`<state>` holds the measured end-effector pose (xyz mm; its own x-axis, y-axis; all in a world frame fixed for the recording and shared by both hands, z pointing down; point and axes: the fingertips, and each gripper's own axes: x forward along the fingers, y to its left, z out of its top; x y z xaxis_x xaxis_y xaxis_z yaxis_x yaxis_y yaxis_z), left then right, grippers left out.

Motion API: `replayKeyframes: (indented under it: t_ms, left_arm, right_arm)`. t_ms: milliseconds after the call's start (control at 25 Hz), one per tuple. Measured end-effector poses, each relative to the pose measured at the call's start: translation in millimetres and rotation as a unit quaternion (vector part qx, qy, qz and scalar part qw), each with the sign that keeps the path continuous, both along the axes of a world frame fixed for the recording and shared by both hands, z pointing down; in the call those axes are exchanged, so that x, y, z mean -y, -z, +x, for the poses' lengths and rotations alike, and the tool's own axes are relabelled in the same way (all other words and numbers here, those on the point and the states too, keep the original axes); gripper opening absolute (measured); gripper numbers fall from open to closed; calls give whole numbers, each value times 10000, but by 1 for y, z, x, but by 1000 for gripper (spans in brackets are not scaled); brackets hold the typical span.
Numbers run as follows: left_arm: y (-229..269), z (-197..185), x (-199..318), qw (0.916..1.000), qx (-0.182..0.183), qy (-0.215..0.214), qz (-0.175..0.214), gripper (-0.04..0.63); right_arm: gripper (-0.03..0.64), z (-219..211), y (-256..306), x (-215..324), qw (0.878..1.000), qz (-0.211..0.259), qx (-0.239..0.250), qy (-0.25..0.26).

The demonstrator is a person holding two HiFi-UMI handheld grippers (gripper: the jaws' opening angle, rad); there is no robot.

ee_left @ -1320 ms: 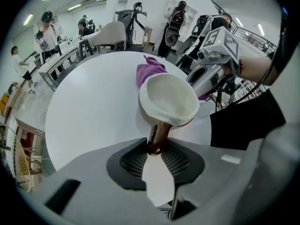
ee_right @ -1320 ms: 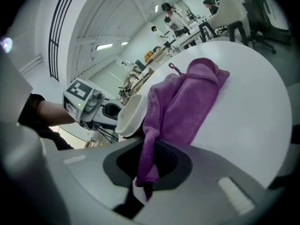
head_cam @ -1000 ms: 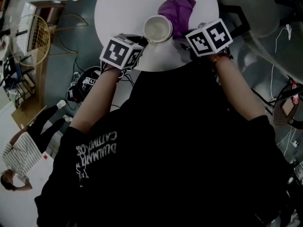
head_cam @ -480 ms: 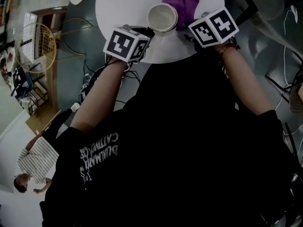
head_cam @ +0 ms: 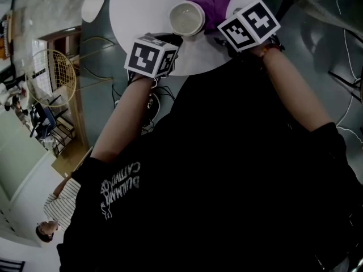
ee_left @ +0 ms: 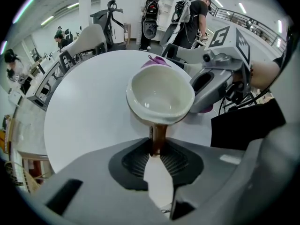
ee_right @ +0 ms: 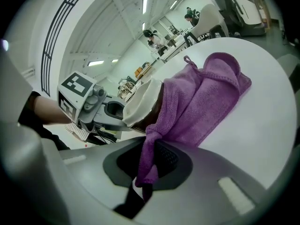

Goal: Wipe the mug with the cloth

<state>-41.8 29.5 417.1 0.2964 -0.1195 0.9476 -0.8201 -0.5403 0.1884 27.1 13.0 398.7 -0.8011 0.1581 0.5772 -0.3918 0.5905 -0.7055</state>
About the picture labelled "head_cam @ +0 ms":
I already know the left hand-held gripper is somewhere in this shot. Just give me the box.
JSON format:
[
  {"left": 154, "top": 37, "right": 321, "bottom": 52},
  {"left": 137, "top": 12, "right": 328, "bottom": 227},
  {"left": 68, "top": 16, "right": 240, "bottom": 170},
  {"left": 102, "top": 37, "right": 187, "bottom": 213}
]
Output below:
[{"left": 123, "top": 32, "right": 184, "bottom": 79}]

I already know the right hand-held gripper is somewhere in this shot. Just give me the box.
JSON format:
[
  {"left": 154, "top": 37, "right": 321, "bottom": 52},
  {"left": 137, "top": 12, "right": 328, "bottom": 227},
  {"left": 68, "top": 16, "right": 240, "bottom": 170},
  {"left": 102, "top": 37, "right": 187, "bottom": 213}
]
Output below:
[{"left": 214, "top": 0, "right": 282, "bottom": 58}]

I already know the purple cloth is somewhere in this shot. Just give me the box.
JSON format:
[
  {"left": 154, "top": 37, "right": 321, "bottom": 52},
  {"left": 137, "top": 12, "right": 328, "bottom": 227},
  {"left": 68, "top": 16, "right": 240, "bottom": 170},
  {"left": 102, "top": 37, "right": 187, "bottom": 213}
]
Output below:
[{"left": 185, "top": 0, "right": 237, "bottom": 36}]

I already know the beige ceramic mug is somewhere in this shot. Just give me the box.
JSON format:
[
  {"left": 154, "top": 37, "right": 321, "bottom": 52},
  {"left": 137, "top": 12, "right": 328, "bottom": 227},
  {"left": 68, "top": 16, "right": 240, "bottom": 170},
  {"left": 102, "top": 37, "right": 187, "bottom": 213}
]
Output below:
[{"left": 168, "top": 1, "right": 206, "bottom": 37}]

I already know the person's left forearm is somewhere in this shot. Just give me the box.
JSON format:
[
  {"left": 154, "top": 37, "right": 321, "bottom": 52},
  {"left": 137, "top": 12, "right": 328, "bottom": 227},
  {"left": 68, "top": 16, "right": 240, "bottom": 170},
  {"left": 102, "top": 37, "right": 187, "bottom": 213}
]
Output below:
[{"left": 90, "top": 76, "right": 159, "bottom": 164}]

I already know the person's right forearm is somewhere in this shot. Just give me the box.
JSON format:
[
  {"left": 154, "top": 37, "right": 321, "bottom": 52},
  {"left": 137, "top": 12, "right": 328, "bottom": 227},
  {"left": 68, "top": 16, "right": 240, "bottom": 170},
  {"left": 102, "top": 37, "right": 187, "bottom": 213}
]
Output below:
[{"left": 260, "top": 46, "right": 335, "bottom": 133}]

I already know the white oval floor cushion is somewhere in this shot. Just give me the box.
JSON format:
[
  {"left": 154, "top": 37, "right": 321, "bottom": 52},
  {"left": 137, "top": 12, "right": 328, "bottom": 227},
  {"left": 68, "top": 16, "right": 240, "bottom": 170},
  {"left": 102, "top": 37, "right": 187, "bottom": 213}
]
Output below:
[{"left": 81, "top": 0, "right": 107, "bottom": 23}]

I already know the blue metal chair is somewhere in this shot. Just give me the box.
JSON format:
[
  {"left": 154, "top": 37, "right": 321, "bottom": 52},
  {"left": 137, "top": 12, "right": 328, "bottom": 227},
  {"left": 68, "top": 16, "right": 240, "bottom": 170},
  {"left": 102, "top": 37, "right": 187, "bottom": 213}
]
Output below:
[{"left": 29, "top": 94, "right": 77, "bottom": 156}]

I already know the person's black printed shirt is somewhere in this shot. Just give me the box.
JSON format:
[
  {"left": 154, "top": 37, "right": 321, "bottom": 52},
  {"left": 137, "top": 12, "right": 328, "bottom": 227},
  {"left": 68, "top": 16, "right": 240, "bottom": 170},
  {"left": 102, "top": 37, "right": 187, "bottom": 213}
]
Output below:
[{"left": 56, "top": 56, "right": 363, "bottom": 272}]

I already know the red woven bracelet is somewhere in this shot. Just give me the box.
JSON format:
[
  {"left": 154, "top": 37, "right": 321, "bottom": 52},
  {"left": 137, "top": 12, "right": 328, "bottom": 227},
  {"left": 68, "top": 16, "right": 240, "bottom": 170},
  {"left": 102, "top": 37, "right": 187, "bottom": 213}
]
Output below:
[{"left": 258, "top": 43, "right": 281, "bottom": 58}]

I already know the gold wire chair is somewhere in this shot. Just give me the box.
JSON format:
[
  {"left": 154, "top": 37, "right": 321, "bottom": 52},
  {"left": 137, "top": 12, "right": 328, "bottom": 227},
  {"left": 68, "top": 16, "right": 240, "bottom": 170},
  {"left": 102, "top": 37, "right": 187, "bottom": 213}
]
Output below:
[{"left": 24, "top": 36, "right": 115, "bottom": 109}]

